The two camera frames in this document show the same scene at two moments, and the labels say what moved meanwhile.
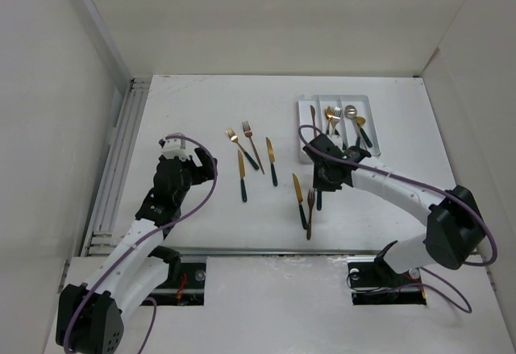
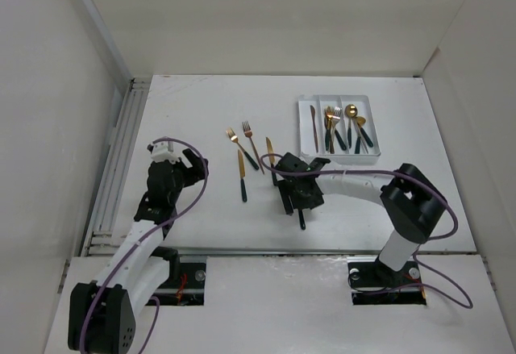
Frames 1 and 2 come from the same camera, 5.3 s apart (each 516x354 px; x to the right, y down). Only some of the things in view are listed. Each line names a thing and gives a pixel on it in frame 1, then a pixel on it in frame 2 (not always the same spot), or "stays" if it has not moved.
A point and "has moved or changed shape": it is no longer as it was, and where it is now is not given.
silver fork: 335,118 stays
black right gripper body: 322,181 to 298,198
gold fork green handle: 329,113 stays
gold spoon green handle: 361,121 stays
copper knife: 313,114 stays
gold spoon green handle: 319,200 has moved or changed shape
